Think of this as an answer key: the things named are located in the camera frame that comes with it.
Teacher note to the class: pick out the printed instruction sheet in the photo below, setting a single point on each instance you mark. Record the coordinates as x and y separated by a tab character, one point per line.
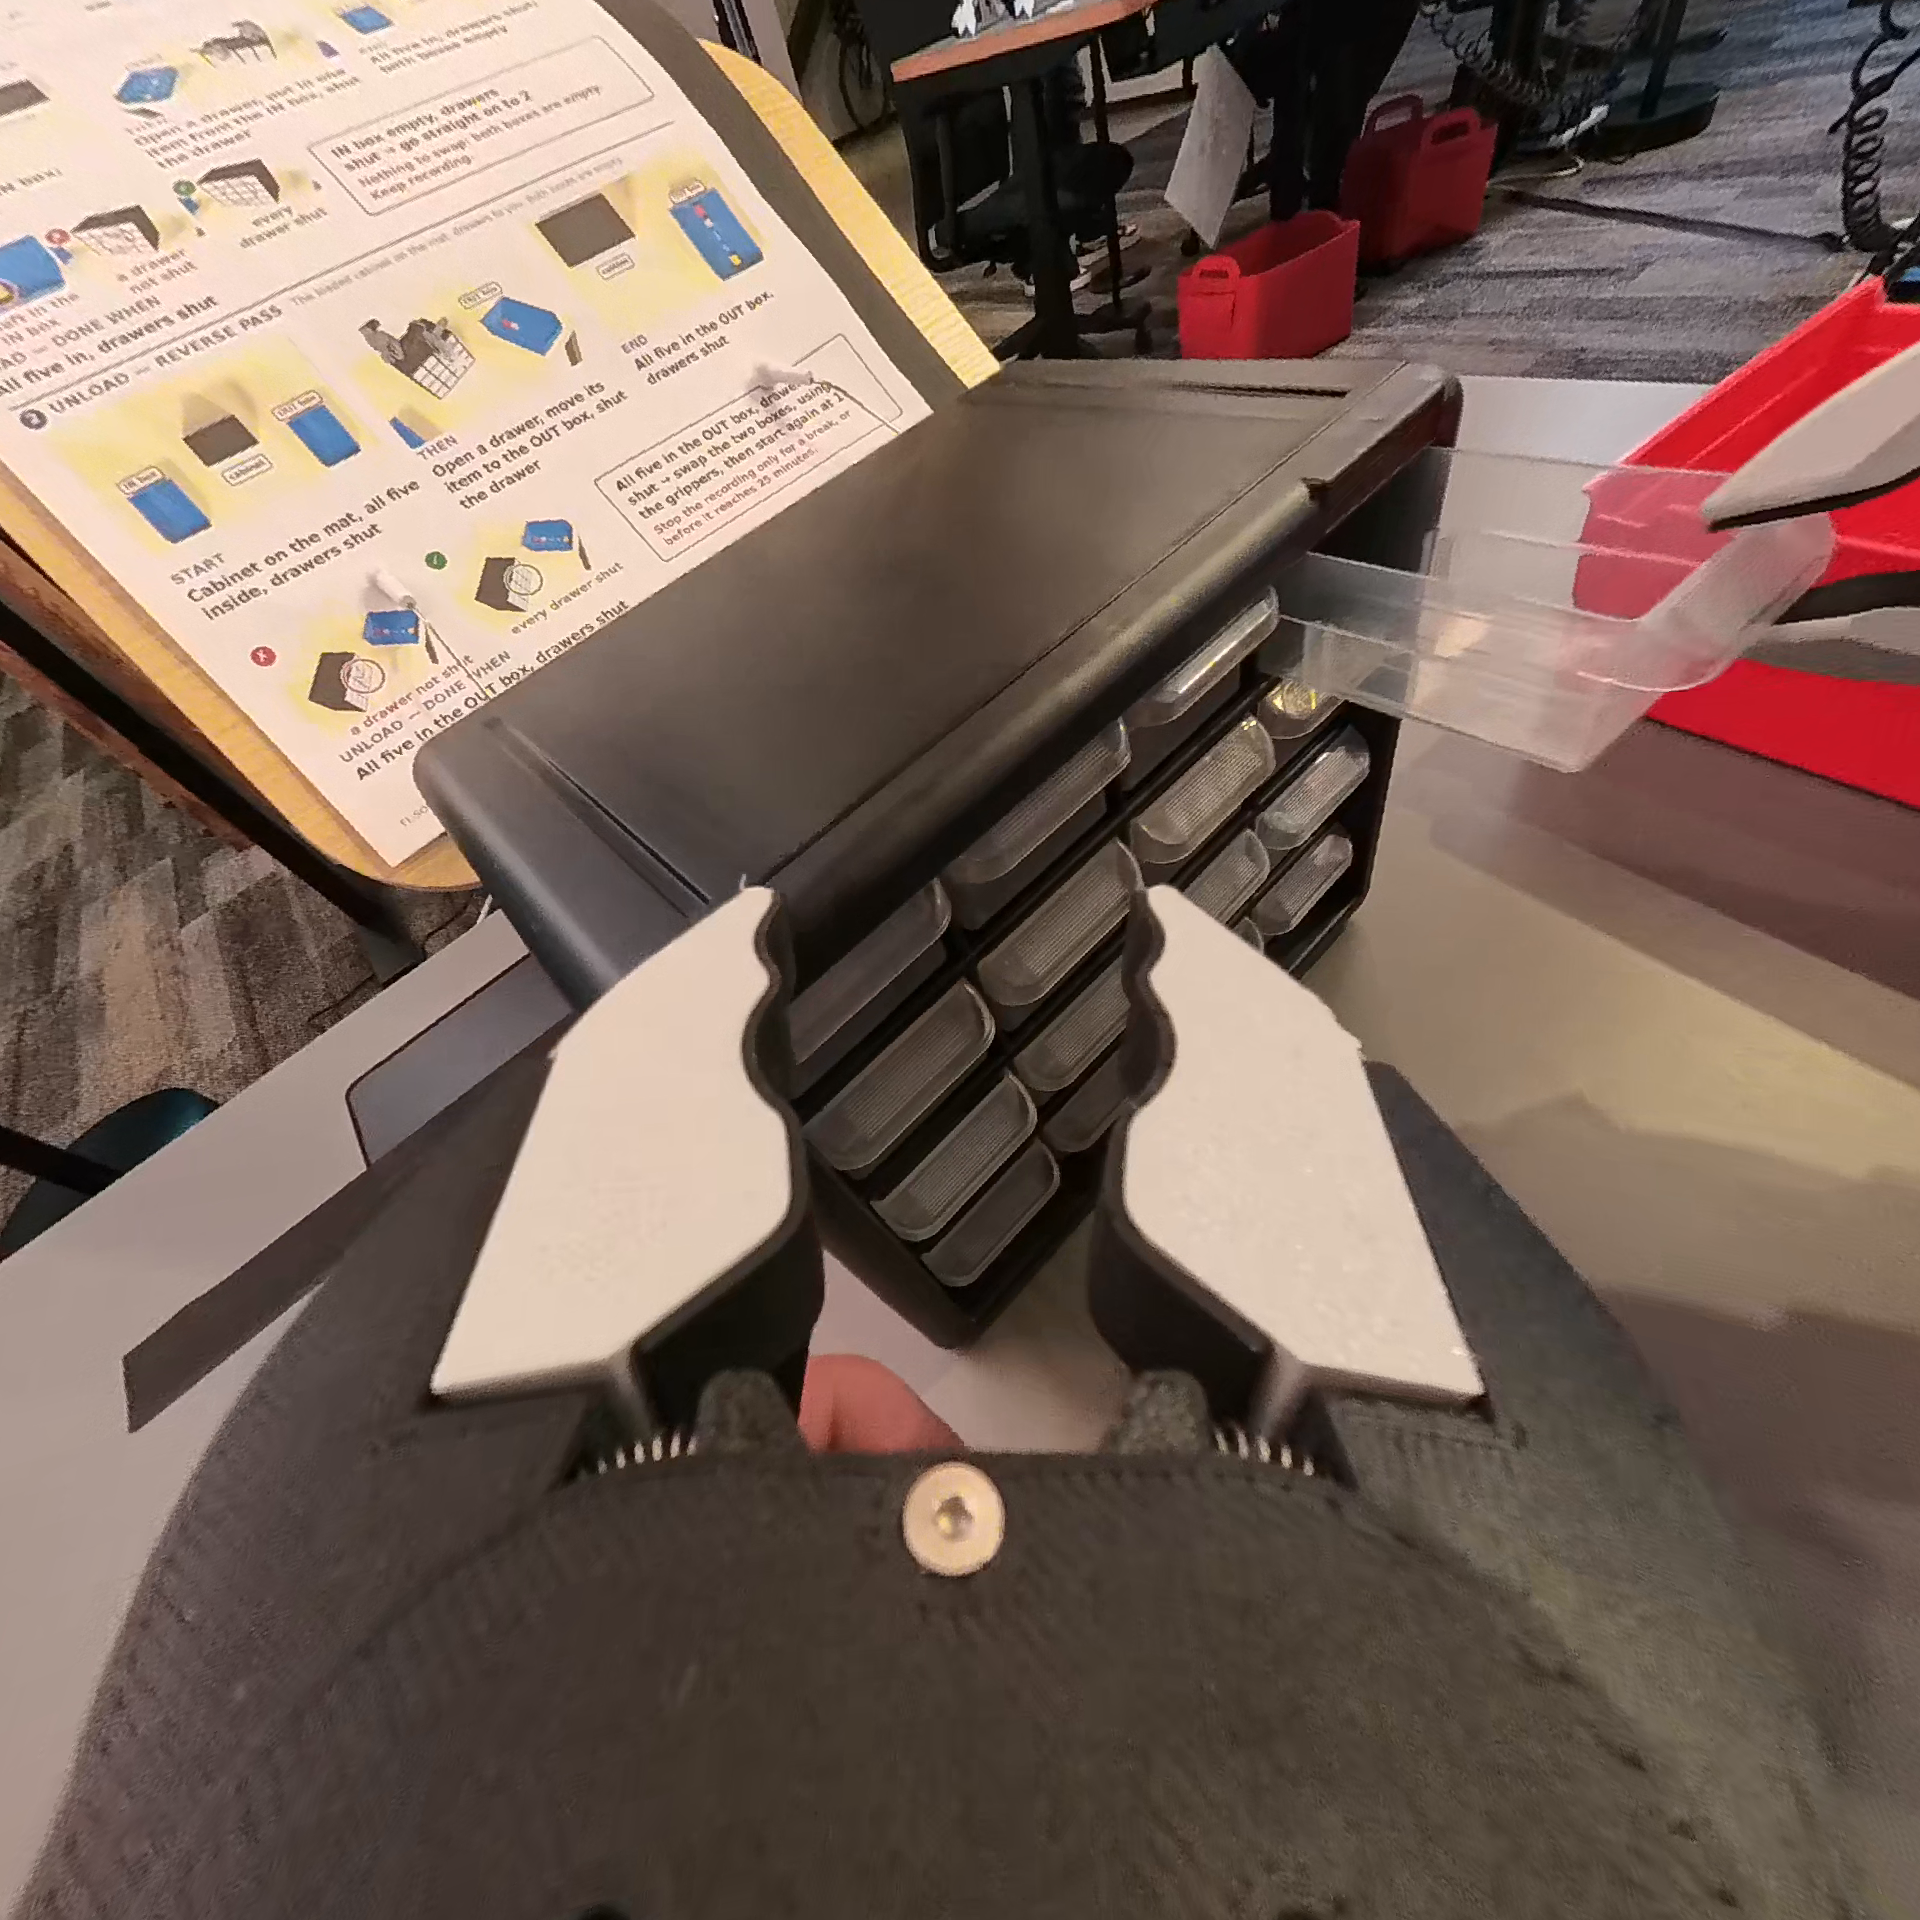
450	300

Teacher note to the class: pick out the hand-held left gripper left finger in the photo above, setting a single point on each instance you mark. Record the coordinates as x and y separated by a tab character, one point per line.
629	1184

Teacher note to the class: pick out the black drawer cabinet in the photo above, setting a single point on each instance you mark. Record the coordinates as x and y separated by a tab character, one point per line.
901	600

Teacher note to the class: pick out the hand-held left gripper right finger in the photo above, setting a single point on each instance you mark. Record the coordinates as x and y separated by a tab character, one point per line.
1290	1202

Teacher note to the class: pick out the dark teal chair base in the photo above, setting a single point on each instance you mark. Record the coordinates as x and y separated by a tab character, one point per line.
136	1155

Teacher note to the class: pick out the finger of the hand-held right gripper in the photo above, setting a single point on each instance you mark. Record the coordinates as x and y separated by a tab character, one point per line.
1823	458
1875	608

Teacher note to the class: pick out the grid of clear cabinet drawers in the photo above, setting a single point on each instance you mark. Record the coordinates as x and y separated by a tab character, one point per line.
1050	932

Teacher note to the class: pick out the large clear plastic drawer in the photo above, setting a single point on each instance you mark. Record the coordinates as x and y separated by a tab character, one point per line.
1499	662

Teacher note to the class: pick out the red storage bin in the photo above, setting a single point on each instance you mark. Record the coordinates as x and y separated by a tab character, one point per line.
1425	181
1267	293

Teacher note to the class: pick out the white paper sheet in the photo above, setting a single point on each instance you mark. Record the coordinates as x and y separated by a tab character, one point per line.
1213	149

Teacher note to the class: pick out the wooden display board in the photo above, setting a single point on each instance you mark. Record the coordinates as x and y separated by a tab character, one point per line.
885	247

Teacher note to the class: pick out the wooden-top desk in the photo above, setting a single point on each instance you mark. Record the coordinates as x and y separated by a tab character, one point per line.
1019	45

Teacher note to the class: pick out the person's left hand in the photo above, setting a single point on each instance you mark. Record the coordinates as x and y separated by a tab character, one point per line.
870	1412

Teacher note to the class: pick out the red plastic box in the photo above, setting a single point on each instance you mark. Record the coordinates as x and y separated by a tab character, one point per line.
1799	735

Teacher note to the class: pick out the black tape strip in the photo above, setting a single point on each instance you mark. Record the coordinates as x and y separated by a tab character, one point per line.
225	1335

